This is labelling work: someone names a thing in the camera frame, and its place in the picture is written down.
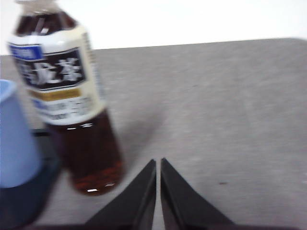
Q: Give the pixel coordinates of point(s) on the blue ribbed cup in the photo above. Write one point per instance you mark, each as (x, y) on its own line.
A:
(16, 143)

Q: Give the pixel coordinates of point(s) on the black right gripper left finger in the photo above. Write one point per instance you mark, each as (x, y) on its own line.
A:
(134, 203)

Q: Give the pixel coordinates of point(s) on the dark oolong tea bottle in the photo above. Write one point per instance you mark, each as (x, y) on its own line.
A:
(79, 148)

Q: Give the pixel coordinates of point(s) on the dark blue flat tray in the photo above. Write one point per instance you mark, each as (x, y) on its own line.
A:
(36, 206)

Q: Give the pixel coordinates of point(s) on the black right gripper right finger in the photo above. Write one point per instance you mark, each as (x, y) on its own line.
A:
(184, 206)

